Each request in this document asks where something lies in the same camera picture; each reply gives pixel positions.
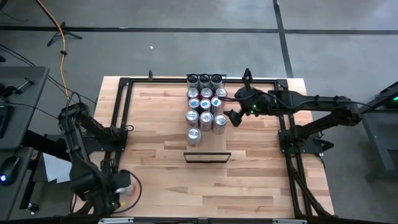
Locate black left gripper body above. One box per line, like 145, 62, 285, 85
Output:
93, 170, 132, 216

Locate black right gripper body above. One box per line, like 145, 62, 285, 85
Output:
234, 86, 275, 118

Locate white paper sheets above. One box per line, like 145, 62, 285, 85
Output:
42, 152, 74, 184

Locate black knob with white mark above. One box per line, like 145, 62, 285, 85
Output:
26, 202, 40, 215

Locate black flat bar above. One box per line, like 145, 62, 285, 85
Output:
21, 129, 73, 163

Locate black computer mouse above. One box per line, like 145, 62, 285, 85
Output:
0, 155, 21, 187

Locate grey desk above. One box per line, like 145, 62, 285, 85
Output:
0, 65, 50, 220

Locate black clamp tool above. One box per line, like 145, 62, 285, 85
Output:
0, 77, 35, 98

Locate black tripod stand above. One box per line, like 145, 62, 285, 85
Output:
46, 21, 83, 47

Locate silver edge bracket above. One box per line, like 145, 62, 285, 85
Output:
98, 217, 135, 224
272, 218, 308, 224

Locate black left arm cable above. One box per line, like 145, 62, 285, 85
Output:
119, 169, 143, 214

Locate wooden shelf with black frame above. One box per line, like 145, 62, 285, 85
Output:
183, 73, 232, 164

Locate black aluminium rig frame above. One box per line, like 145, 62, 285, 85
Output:
72, 76, 336, 218

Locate grey metal cart frame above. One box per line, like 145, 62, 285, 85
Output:
341, 80, 398, 181

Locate orange extension cable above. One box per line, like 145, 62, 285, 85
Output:
34, 0, 74, 100

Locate black floor cable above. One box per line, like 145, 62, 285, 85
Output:
0, 44, 98, 106

